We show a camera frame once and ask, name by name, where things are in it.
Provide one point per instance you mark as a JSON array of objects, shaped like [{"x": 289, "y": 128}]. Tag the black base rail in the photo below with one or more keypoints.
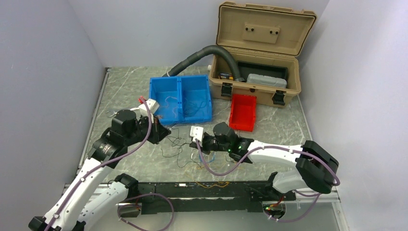
[{"x": 157, "y": 197}]

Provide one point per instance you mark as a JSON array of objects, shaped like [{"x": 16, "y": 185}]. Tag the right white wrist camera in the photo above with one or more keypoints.
[{"x": 196, "y": 133}]

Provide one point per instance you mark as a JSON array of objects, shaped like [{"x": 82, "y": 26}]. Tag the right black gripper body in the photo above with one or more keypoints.
[{"x": 210, "y": 143}]

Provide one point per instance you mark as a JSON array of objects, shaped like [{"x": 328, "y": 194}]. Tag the grey plastic case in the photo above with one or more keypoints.
[{"x": 267, "y": 81}]

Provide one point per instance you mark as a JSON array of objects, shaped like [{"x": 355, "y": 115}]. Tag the tan open toolbox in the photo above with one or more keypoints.
[{"x": 260, "y": 34}]

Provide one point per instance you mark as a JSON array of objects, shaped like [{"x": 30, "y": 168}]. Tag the small colourful box in toolbox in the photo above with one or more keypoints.
[{"x": 227, "y": 76}]

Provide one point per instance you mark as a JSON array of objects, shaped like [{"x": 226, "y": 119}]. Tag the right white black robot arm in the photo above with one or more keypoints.
[{"x": 310, "y": 165}]

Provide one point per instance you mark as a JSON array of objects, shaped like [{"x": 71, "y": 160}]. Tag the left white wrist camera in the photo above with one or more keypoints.
[{"x": 148, "y": 108}]

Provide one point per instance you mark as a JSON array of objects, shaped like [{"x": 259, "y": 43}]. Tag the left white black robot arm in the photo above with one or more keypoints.
[{"x": 75, "y": 211}]

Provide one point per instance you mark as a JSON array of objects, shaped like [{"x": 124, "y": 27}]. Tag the blue two-compartment bin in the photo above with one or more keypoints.
[{"x": 182, "y": 99}]

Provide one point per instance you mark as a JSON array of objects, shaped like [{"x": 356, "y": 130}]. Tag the red plastic bin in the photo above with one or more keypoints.
[{"x": 243, "y": 112}]

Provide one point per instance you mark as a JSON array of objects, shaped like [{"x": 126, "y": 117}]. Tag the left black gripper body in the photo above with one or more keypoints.
[{"x": 143, "y": 128}]

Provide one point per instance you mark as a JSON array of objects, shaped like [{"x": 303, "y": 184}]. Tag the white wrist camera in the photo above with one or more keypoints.
[
  {"x": 196, "y": 133},
  {"x": 148, "y": 108}
]

